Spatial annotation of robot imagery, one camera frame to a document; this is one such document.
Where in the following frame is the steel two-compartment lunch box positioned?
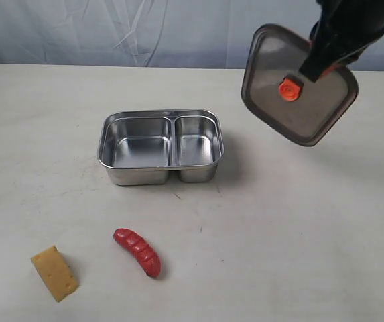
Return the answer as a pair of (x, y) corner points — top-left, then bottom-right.
(97, 109), (224, 186)

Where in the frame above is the red toy sausage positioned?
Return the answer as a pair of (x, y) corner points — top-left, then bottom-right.
(113, 228), (162, 278)

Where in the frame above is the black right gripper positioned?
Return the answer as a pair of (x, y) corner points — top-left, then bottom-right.
(299, 1), (384, 83)

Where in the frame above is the yellow toy cheese wedge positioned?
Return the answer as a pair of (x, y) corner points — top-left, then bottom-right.
(31, 246), (79, 302)

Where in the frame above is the white backdrop cloth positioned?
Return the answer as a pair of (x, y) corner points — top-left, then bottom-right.
(0, 0), (384, 72)

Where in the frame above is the lunch box lid orange seal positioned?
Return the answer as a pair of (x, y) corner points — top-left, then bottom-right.
(241, 23), (359, 147)

